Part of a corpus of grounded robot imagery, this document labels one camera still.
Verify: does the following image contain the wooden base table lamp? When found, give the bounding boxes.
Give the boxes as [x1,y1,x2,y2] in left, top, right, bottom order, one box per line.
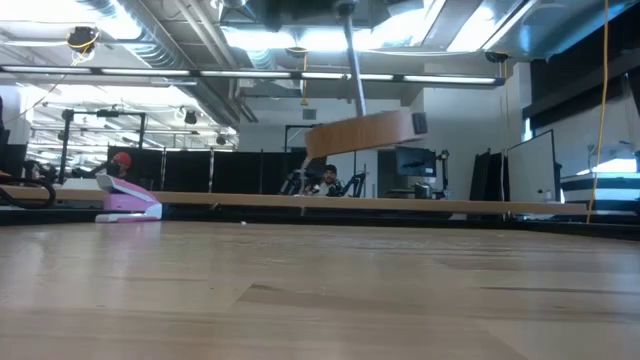
[304,0,430,161]

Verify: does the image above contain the person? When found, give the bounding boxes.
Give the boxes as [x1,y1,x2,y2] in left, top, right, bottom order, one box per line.
[97,151,135,181]
[311,163,352,198]

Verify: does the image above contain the black partition panel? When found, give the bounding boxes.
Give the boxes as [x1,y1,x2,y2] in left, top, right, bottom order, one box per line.
[259,146,329,196]
[164,149,213,194]
[213,150,262,196]
[106,146,164,192]

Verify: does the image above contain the light wooden desk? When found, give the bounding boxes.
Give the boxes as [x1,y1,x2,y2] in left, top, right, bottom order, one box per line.
[0,185,589,218]

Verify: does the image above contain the black computer monitor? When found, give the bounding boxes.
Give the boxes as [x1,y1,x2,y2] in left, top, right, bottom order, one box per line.
[394,145,438,179]

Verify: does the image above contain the long ceiling light bar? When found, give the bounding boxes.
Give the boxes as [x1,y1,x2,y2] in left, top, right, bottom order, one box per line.
[0,64,507,88]

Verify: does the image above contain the black folded panel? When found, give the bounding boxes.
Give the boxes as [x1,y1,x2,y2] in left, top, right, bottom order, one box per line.
[471,148,508,203]

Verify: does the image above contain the pink white stapler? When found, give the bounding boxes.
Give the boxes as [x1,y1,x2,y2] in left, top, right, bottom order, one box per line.
[94,173,164,225]

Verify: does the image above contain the white board panel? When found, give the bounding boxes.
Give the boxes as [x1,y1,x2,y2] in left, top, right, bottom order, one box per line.
[506,129,558,204]

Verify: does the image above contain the black white storage shelf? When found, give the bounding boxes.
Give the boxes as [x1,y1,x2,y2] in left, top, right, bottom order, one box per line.
[559,171,640,216]

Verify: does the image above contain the black aluminium frame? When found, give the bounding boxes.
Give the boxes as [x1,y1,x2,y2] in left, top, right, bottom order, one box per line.
[0,206,640,242]

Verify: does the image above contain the silver ventilation duct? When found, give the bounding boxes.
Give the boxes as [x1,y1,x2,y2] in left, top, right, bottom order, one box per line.
[75,0,242,130]

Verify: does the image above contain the thick black cable loop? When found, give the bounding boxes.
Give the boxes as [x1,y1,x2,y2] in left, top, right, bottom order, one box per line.
[0,174,58,211]

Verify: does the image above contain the black ceiling cord reel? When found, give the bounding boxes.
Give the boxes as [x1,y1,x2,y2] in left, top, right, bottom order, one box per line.
[65,25,102,54]

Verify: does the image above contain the yellow cable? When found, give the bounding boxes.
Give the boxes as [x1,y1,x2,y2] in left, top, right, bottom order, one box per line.
[585,0,612,225]

